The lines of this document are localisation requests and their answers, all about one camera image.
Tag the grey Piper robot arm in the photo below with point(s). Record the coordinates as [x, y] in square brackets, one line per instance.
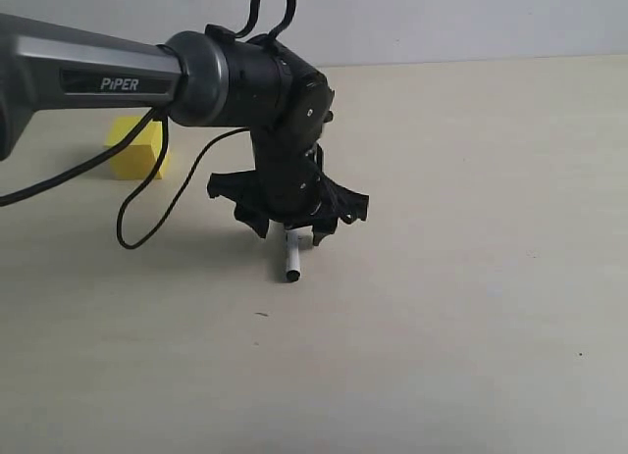
[195, 79]

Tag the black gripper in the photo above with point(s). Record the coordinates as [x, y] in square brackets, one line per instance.
[288, 185]

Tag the yellow foam cube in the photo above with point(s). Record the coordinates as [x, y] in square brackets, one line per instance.
[138, 159]

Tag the black and white marker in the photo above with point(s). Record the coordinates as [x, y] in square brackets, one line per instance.
[293, 270]

